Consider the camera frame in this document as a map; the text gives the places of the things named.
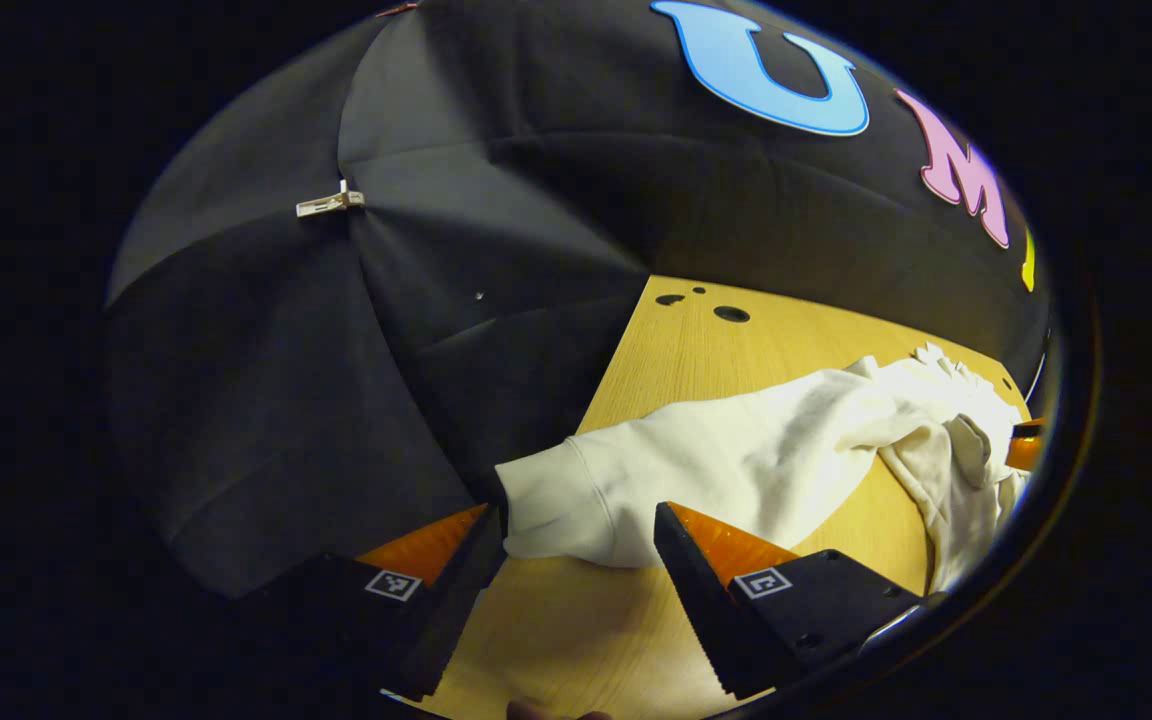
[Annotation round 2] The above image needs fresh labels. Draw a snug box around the thin white cable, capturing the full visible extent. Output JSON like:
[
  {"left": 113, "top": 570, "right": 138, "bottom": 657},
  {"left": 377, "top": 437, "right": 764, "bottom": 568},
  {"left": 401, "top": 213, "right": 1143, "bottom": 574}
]
[{"left": 1024, "top": 330, "right": 1050, "bottom": 406}]

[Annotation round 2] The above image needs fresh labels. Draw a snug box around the black backdrop cloth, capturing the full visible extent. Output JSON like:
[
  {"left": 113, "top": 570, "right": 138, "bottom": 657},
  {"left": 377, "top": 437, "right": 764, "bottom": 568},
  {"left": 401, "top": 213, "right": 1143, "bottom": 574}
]
[{"left": 104, "top": 0, "right": 1052, "bottom": 601}]

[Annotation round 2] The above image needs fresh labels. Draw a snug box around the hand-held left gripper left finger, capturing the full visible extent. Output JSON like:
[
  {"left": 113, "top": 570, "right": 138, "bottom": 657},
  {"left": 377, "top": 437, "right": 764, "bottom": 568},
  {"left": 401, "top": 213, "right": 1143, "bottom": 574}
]
[{"left": 266, "top": 503, "right": 507, "bottom": 701}]

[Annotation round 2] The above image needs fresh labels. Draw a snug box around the white cloth clip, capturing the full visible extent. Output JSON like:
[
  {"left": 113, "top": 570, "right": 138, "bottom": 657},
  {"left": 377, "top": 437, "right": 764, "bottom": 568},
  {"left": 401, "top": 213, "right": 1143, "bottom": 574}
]
[{"left": 296, "top": 180, "right": 367, "bottom": 218}]

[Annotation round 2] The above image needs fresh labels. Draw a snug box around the white zip sweatshirt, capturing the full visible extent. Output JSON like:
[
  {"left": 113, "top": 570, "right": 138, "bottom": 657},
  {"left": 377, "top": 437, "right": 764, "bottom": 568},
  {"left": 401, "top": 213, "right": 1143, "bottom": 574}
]
[{"left": 494, "top": 343, "right": 1032, "bottom": 593}]

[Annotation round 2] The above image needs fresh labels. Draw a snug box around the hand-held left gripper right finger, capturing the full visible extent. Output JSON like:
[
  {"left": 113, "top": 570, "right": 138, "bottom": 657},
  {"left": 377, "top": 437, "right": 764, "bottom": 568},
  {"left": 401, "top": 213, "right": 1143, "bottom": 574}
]
[{"left": 653, "top": 501, "right": 927, "bottom": 701}]

